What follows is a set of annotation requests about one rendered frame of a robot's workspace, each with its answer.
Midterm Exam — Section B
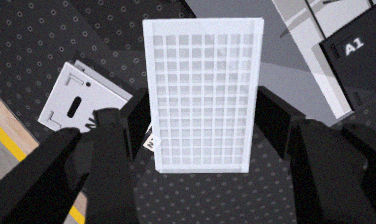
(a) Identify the white multi-well plate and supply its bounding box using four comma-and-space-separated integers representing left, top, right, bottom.
143, 18, 264, 173

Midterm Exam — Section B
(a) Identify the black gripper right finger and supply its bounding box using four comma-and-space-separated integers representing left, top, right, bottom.
254, 86, 376, 224

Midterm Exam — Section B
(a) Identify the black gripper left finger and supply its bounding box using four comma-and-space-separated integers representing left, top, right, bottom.
0, 87, 151, 224

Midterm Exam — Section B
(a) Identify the white paper label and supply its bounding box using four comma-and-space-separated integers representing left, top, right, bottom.
144, 134, 154, 151

